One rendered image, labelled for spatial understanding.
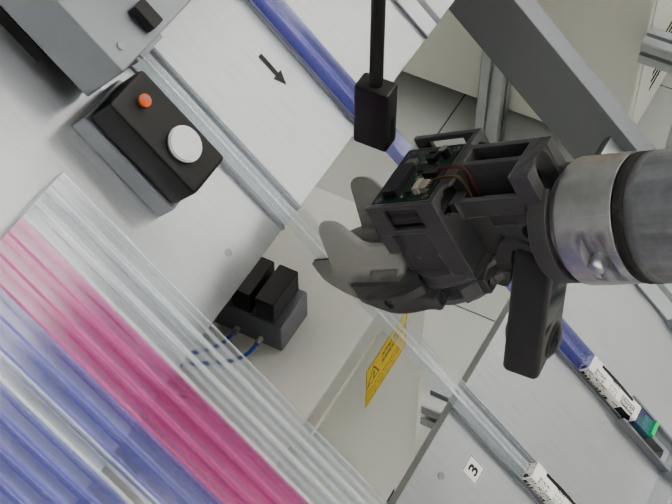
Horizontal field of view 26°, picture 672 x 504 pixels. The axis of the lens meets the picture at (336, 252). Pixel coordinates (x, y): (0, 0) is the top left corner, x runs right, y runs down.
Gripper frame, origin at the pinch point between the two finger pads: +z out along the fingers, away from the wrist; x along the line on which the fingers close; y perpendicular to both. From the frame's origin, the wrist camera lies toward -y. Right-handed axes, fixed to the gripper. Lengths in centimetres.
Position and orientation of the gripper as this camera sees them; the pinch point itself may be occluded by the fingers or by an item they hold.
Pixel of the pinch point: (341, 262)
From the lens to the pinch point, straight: 99.1
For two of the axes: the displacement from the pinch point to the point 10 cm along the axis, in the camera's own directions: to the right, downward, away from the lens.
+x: -4.8, 6.7, -5.7
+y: -4.7, -7.4, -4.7
